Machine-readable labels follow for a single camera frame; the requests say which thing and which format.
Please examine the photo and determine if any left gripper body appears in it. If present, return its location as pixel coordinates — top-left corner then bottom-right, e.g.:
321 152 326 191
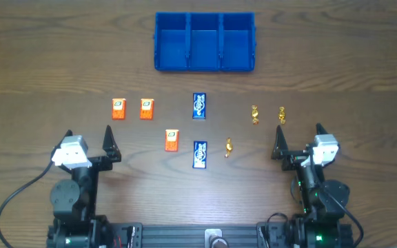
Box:
88 154 123 172

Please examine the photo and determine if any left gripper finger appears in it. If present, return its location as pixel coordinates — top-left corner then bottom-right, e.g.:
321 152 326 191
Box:
51 130 73 152
102 125 122 158

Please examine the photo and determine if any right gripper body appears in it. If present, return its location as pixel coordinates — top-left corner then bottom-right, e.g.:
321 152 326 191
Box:
281 149 312 172

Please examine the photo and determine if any orange candy box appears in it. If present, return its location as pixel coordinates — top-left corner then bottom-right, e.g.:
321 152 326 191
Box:
139 98 155 121
111 98 128 121
164 129 180 152

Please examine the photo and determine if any blue candy pack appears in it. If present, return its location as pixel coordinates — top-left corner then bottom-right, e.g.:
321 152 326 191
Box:
192 92 207 121
192 140 208 169

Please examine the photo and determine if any blue tray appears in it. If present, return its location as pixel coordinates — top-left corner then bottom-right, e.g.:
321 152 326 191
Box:
153 12 256 72

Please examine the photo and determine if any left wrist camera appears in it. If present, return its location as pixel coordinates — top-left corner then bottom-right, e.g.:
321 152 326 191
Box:
51 134 93 170

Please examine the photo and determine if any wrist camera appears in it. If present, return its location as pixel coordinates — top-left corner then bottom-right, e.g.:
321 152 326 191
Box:
301 134 340 168
51 134 93 170

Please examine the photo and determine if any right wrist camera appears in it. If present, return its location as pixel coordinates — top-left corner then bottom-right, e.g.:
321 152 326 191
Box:
301 134 340 168

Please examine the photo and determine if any black cable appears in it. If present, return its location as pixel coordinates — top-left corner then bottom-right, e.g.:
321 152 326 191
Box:
336 203 365 248
0 160 55 248

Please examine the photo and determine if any mounting rail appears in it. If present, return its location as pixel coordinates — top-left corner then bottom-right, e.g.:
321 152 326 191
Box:
46 212 354 248

